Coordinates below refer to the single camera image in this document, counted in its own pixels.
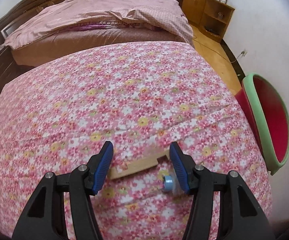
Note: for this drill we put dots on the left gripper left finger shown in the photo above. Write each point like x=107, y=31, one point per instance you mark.
x=99, y=165

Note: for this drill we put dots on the pink quilt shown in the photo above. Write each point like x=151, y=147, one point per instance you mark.
x=165, y=14

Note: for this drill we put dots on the dark wooden headboard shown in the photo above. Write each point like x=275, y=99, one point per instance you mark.
x=27, y=7

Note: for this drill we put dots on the blue plastic bottle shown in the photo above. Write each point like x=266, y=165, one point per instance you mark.
x=171, y=185

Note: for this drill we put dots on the wooden notched stick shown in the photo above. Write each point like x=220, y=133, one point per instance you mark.
x=136, y=166

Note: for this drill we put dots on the dark wooden nightstand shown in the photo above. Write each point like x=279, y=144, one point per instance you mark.
x=8, y=67

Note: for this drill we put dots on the long wooden desk cabinet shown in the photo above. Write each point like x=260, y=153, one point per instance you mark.
x=211, y=17

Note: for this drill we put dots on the floral pink bed sheet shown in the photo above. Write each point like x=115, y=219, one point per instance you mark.
x=140, y=96

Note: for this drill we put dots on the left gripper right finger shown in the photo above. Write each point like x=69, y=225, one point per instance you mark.
x=183, y=165

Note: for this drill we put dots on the brown mattress bed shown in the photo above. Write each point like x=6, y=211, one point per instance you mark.
x=61, y=44

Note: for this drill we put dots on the red bin with green rim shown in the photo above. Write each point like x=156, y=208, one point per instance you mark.
x=268, y=118

